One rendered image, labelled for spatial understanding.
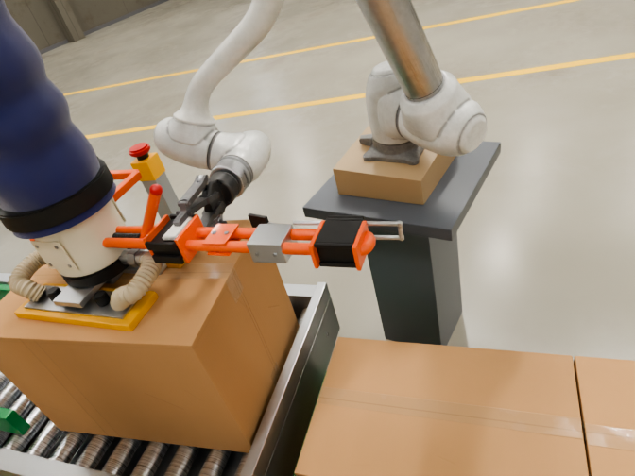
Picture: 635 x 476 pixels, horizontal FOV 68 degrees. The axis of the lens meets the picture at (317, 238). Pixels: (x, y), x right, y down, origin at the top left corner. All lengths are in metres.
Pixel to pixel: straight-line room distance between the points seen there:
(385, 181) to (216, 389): 0.78
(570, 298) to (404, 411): 1.18
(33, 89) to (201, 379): 0.62
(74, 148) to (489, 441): 1.04
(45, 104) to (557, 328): 1.84
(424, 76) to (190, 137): 0.57
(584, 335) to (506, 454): 1.02
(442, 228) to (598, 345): 0.93
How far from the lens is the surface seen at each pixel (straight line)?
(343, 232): 0.79
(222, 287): 1.02
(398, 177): 1.42
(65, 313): 1.16
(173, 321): 1.00
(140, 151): 1.62
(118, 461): 1.41
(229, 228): 0.91
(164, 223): 1.01
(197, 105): 1.20
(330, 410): 1.24
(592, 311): 2.18
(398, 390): 1.24
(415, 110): 1.23
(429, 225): 1.35
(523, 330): 2.07
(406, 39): 1.12
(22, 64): 0.97
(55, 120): 0.99
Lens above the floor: 1.56
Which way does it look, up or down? 36 degrees down
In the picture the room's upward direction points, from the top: 16 degrees counter-clockwise
